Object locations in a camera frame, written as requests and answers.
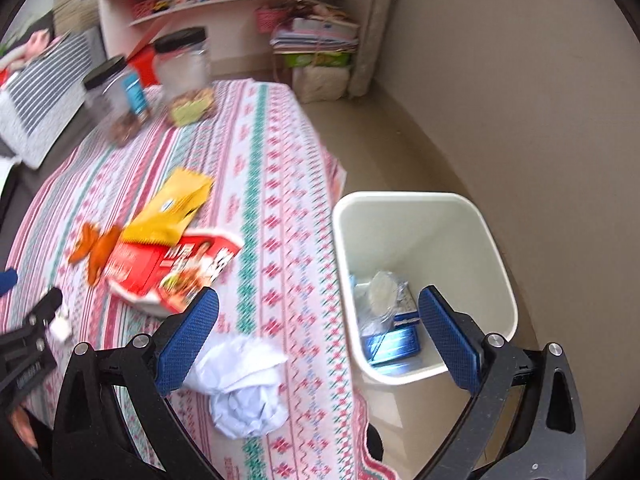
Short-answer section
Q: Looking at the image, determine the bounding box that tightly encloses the white sack on floor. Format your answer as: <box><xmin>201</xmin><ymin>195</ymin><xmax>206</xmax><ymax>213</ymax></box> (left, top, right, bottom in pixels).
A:
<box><xmin>292</xmin><ymin>65</ymin><xmax>350</xmax><ymax>104</ymax></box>

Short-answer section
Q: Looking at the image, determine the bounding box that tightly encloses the red noodle package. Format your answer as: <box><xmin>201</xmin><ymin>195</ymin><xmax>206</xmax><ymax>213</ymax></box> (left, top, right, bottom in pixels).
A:
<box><xmin>104</xmin><ymin>229</ymin><xmax>244</xmax><ymax>318</ymax></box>

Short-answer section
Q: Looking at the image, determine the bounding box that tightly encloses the yellow snack wrapper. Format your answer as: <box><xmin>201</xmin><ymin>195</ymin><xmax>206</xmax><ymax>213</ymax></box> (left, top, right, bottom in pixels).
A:
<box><xmin>120</xmin><ymin>168</ymin><xmax>214</xmax><ymax>246</ymax></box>

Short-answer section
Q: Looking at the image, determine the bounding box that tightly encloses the striped grey white cushion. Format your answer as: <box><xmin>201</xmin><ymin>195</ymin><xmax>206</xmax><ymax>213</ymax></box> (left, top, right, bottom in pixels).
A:
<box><xmin>1</xmin><ymin>27</ymin><xmax>105</xmax><ymax>169</ymax></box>

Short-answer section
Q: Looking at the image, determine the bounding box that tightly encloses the person's left hand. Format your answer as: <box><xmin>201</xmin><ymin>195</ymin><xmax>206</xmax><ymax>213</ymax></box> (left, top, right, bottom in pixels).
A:
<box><xmin>9</xmin><ymin>406</ymin><xmax>38</xmax><ymax>448</ymax></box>

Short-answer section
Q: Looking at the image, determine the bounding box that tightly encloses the plastic jar with nuts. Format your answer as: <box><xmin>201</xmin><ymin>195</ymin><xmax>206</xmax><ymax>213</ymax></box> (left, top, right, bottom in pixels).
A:
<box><xmin>152</xmin><ymin>26</ymin><xmax>217</xmax><ymax>127</ymax></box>

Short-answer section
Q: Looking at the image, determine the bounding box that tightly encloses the orange peel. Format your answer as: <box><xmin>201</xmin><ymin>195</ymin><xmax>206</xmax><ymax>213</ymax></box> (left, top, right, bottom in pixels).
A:
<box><xmin>67</xmin><ymin>222</ymin><xmax>122</xmax><ymax>287</ymax></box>

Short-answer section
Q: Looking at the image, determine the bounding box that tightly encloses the white tissue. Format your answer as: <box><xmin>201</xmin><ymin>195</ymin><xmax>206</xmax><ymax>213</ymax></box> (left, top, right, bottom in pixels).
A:
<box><xmin>183</xmin><ymin>332</ymin><xmax>288</xmax><ymax>440</ymax></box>

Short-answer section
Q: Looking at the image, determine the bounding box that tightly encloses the red cardboard box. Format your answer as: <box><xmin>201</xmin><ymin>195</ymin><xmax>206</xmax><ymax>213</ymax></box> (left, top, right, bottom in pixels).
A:
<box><xmin>127</xmin><ymin>44</ymin><xmax>158</xmax><ymax>88</ymax></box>

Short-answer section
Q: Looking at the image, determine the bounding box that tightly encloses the stack of papers and books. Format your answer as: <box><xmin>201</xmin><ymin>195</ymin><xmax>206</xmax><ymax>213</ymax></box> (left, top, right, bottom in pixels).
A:
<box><xmin>270</xmin><ymin>0</ymin><xmax>360</xmax><ymax>53</ymax></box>

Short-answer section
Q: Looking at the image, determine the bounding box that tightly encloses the blue cardboard box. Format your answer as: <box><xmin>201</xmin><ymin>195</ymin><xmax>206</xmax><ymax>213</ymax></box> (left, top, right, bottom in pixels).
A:
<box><xmin>361</xmin><ymin>288</ymin><xmax>421</xmax><ymax>366</ymax></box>

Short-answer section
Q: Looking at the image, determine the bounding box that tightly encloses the white curved shelf unit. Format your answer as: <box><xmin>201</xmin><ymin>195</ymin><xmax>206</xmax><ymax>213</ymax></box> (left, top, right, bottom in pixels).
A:
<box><xmin>99</xmin><ymin>0</ymin><xmax>372</xmax><ymax>75</ymax></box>

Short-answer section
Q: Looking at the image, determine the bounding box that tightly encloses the plastic jar blue label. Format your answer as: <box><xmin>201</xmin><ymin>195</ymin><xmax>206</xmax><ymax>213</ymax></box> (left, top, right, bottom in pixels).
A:
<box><xmin>82</xmin><ymin>55</ymin><xmax>152</xmax><ymax>146</ymax></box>

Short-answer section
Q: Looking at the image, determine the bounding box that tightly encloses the white plastic trash bin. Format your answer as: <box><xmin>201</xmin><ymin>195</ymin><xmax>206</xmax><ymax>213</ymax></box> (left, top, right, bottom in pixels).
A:
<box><xmin>331</xmin><ymin>190</ymin><xmax>521</xmax><ymax>388</ymax></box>

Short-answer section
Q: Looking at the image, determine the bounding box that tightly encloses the clear plastic water bottle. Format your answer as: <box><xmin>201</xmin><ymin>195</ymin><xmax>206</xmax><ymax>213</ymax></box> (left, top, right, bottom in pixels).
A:
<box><xmin>354</xmin><ymin>271</ymin><xmax>416</xmax><ymax>338</ymax></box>

